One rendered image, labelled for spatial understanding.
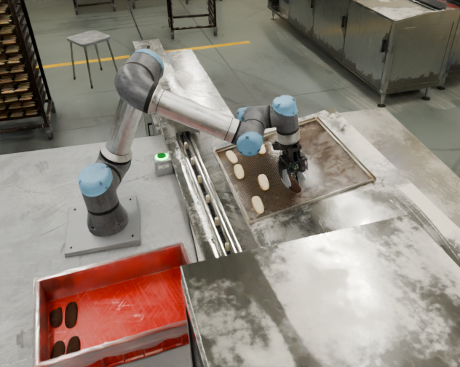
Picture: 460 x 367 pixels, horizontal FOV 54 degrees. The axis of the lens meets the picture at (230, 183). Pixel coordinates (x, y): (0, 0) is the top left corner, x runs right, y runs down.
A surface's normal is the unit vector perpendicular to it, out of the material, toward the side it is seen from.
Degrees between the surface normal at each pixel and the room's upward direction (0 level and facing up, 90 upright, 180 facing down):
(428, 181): 0
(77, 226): 3
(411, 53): 89
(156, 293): 0
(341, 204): 10
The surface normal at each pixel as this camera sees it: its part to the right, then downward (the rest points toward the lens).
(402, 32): 0.28, 0.57
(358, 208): -0.18, -0.76
